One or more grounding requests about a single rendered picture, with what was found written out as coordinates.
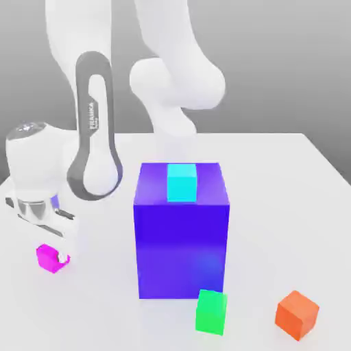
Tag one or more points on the small cyan cube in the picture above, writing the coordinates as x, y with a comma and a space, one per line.
181, 186

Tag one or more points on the small green cube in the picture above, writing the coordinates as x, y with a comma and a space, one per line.
210, 312

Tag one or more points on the small magenta cube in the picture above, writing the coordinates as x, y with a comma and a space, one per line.
46, 257

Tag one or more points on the small orange cube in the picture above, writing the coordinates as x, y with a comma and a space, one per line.
296, 315

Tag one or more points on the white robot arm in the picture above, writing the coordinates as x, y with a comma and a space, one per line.
170, 68

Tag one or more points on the large blue box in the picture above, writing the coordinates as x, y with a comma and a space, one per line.
181, 246

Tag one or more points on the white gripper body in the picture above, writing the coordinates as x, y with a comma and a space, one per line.
70, 233

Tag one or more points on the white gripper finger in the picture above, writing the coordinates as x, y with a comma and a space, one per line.
62, 258

